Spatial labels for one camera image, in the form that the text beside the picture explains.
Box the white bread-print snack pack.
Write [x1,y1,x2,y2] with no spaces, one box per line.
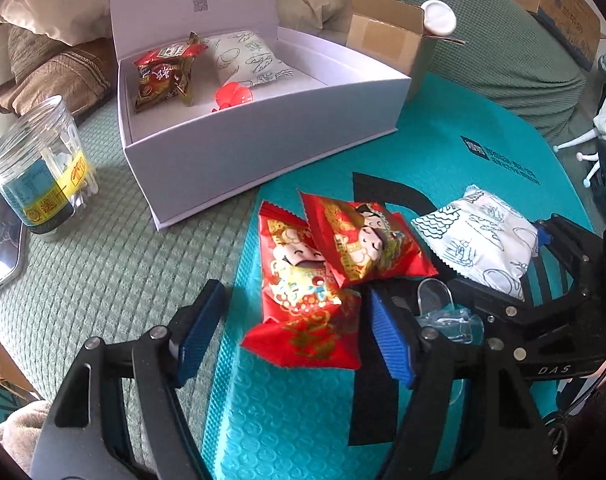
[411,184,538,301]
[201,30,294,88]

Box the red fortune-god snack pack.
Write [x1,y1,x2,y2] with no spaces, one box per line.
[241,202,361,370]
[300,193,437,288]

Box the red plastic propeller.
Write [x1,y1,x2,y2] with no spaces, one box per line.
[213,81,254,112]

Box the brown gold snack pack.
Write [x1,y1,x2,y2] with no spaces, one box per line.
[134,32,202,112]

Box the red ketchup sachet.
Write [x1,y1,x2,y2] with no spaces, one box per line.
[134,42,207,68]

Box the white drying rack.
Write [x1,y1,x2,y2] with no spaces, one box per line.
[552,128,600,188]

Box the green sofa cover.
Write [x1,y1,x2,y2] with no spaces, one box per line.
[0,0,604,470]

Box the teal foam mat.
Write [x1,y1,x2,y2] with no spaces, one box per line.
[202,75,589,479]

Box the smartphone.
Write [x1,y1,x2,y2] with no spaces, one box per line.
[0,195,27,289]

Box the large cardboard box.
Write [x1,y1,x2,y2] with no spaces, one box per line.
[513,0,601,72]

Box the clear plastic jar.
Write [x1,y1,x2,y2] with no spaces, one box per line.
[0,96,99,236]

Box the small brown cardboard box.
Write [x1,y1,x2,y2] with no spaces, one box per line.
[346,0,466,100]

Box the lavender open gift box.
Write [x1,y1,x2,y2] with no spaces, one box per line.
[110,0,410,229]

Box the brown striped pillow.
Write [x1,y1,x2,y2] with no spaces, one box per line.
[0,25,117,122]

